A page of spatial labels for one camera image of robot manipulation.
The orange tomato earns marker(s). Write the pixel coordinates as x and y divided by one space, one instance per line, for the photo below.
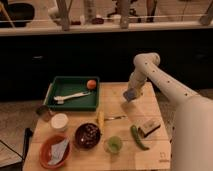
91 84

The metal spoon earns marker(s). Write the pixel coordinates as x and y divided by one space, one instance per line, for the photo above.
114 118

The white dish brush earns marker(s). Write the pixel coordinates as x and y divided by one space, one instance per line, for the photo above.
62 99

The crumpled grey cloth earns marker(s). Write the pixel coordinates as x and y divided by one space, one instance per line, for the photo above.
58 151

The green chili pepper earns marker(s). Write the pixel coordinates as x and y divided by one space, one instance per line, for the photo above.
135 135

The dark bowl with food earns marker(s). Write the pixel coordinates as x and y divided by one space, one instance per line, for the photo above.
87 136

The blue sponge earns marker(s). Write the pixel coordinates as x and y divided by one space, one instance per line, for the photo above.
129 94

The small metal cup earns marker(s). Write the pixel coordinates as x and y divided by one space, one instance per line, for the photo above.
44 113

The orange bowl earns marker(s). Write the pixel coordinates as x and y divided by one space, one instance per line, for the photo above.
45 151

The green plastic tray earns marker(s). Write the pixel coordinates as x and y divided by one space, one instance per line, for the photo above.
67 85

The brown and black block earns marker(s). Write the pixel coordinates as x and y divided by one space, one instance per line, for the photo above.
149 127

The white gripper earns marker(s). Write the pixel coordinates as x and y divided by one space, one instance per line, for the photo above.
135 85

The yellow banana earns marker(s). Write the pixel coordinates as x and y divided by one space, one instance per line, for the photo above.
100 120

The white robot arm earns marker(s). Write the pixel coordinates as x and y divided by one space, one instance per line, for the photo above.
192 137

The white round container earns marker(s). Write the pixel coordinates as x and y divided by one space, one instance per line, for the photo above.
59 122

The green plastic cup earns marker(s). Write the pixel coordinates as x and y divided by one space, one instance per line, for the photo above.
113 145

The black chair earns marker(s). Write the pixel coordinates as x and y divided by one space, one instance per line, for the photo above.
18 166

